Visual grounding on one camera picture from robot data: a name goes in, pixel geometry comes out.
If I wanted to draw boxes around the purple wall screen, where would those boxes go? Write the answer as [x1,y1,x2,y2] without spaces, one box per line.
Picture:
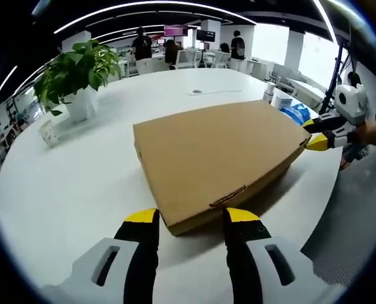
[164,25,189,37]

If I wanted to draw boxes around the small white blue carton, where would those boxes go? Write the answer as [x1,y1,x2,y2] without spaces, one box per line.
[273,94,293,110]

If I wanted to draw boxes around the white mesh office chair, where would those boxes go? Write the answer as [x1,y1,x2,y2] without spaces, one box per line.
[301,151,376,286]

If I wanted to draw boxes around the curved ceiling light strip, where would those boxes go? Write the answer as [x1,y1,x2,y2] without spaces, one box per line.
[53,6,257,34]

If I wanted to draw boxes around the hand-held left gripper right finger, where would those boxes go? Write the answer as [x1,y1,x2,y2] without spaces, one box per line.
[222,207,337,304]

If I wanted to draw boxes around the dark monitor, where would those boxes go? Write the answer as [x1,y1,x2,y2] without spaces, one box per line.
[196,30,216,42]

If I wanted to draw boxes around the green plant white pot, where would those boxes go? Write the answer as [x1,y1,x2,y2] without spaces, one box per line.
[34,39,123,123]

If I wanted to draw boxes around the small clear spray bottle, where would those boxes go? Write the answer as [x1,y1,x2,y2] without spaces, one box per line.
[263,80,276,104]

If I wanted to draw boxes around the brown cardboard shoe box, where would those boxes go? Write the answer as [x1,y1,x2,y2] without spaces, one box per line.
[132,99,312,237]

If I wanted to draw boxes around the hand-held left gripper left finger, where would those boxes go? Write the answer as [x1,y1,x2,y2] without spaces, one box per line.
[42,207,160,304]

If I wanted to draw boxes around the dark blue tissue pack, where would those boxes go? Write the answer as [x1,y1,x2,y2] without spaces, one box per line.
[279,103,311,124]

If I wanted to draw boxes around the small white cup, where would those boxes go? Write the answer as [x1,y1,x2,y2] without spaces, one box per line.
[38,119,61,147]

